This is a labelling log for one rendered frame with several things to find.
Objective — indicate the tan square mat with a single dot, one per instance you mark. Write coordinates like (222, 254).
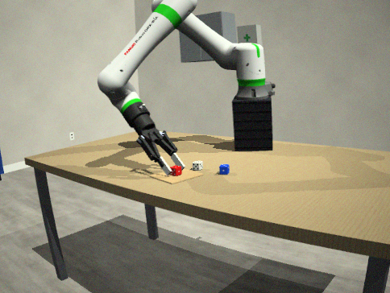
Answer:
(171, 179)

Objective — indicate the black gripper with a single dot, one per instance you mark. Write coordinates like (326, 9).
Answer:
(145, 127)

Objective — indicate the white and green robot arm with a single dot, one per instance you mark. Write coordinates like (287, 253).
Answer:
(169, 15)

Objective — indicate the white die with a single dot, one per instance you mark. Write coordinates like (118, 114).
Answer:
(197, 165)

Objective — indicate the blue die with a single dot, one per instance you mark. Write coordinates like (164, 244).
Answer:
(224, 169)

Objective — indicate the red die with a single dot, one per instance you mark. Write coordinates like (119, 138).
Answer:
(176, 170)

